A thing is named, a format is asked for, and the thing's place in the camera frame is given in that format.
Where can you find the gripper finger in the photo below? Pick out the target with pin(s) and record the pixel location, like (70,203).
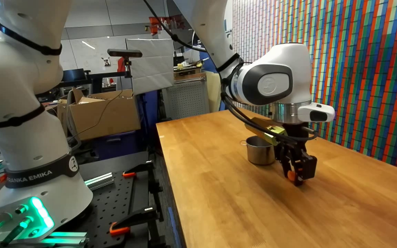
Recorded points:
(308,167)
(282,162)

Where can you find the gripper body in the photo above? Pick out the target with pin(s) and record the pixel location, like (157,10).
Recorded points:
(293,137)

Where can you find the orange rubber duck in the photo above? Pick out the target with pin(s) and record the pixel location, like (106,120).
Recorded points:
(291,175)

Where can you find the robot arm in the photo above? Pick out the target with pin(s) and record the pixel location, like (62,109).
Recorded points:
(29,144)

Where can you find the small steel pot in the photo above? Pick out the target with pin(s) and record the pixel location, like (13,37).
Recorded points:
(258,153)

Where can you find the white perforated cabinet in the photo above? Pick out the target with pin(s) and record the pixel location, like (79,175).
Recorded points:
(186,100)

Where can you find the white reflector panel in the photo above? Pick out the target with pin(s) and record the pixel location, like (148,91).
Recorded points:
(152,65)

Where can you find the blue storage bin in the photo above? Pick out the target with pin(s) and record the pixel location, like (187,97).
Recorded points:
(117,144)

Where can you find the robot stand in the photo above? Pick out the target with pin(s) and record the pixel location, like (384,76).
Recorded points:
(115,206)

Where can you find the cardboard box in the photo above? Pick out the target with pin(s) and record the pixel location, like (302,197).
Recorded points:
(105,115)

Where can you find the aluminium extrusion bar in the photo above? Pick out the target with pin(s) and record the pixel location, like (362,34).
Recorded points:
(99,181)
(65,237)

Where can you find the camera on mount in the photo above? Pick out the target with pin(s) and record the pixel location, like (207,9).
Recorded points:
(124,53)

